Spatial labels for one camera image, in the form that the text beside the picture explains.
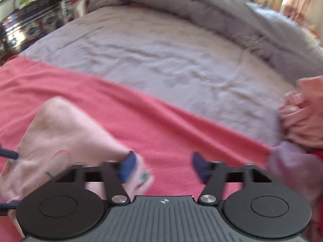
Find coral pink blanket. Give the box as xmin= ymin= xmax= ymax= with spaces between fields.
xmin=0 ymin=55 xmax=278 ymax=242

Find grey bed sheet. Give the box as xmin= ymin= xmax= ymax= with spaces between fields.
xmin=19 ymin=5 xmax=298 ymax=147

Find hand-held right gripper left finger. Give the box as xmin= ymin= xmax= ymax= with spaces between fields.
xmin=54 ymin=151 xmax=138 ymax=205

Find mauve garment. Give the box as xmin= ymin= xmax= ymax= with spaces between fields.
xmin=267 ymin=141 xmax=323 ymax=222

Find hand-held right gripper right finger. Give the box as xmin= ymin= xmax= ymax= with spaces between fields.
xmin=192 ymin=152 xmax=273 ymax=205

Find grey patterned duvet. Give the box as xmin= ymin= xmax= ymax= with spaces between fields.
xmin=87 ymin=0 xmax=323 ymax=86

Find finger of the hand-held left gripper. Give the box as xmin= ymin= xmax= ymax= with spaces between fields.
xmin=0 ymin=145 xmax=19 ymax=159
xmin=0 ymin=203 xmax=18 ymax=216

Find pink strawberry print pants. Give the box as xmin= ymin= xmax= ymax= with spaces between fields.
xmin=0 ymin=96 xmax=155 ymax=228

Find pink floral curtain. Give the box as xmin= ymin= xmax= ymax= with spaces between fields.
xmin=279 ymin=0 xmax=323 ymax=26

